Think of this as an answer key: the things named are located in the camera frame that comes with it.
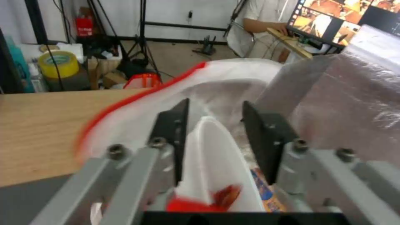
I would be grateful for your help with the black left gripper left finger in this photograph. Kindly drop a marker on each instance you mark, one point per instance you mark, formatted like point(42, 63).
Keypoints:
point(167, 131)

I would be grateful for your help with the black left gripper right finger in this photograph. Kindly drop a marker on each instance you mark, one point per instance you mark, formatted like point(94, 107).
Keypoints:
point(265, 136)

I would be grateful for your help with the translucent red-edged takeout bag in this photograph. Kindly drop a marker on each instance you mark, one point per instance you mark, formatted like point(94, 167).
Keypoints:
point(215, 152)

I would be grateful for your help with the red mesh basket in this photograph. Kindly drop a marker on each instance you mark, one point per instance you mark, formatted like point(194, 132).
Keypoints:
point(142, 80)

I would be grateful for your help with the colourful printed snack wrapper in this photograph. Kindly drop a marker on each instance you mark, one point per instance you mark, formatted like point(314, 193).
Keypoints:
point(270, 196)

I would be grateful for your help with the brown cardboard box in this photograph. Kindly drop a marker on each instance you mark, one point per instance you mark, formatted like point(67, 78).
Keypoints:
point(114, 79)

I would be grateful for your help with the black tripod stand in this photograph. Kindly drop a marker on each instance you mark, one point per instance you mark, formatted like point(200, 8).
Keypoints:
point(142, 51)

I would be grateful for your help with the black router with antennas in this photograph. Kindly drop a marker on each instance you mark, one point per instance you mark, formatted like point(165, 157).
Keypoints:
point(206, 46)

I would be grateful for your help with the wooden desk board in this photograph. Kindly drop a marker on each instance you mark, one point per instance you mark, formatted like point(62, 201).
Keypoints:
point(289, 42)

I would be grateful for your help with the person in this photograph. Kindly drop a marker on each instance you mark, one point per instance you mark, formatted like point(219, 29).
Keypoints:
point(265, 11)

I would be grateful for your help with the yellow tape roll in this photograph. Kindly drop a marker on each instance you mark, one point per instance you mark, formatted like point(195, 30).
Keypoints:
point(57, 64)

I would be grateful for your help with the computer monitor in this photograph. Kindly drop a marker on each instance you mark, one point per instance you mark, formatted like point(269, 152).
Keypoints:
point(331, 21)

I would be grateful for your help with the brown tape roll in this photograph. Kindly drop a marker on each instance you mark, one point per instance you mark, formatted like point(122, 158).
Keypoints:
point(48, 48)

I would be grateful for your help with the teal carton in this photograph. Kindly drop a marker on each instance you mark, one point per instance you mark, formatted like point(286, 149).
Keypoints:
point(14, 68)

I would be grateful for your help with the black metal crossbar frame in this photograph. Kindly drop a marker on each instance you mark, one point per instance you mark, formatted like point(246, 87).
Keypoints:
point(184, 25)

